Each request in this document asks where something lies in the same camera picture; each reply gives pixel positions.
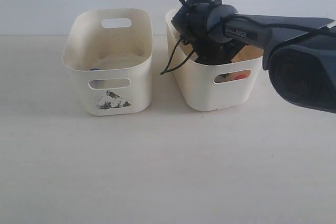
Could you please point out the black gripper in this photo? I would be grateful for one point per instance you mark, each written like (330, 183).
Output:
(210, 52)

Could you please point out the plain cream plastic bin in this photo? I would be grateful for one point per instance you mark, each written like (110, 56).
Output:
(208, 88)

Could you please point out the cream bin with mountain print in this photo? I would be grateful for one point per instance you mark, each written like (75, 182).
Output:
(120, 43)

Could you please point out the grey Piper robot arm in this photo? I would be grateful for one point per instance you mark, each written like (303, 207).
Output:
(298, 52)

